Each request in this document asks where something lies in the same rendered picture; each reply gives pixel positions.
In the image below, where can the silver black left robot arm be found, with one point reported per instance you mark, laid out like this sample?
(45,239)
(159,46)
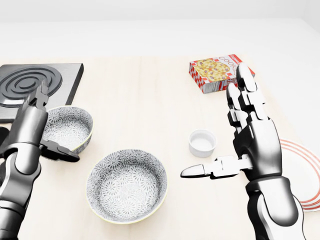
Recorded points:
(15,200)

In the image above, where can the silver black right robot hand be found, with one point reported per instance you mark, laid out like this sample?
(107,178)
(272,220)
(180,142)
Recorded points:
(262,150)

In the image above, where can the white plate with red rings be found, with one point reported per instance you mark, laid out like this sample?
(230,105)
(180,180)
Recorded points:
(302,175)

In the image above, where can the flat dark stove plate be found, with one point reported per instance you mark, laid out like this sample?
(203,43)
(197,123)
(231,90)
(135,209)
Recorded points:
(65,75)

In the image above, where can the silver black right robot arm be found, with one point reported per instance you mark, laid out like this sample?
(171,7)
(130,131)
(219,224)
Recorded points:
(271,212)

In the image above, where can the patterned black white bowl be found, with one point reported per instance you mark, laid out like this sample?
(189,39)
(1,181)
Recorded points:
(67,125)
(127,185)

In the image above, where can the small white ramekin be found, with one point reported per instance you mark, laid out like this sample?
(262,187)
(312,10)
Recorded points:
(202,143)

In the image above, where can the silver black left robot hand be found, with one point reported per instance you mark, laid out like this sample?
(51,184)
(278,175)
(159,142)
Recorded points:
(30,125)

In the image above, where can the red white cookie box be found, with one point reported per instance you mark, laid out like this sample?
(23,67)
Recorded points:
(212,72)

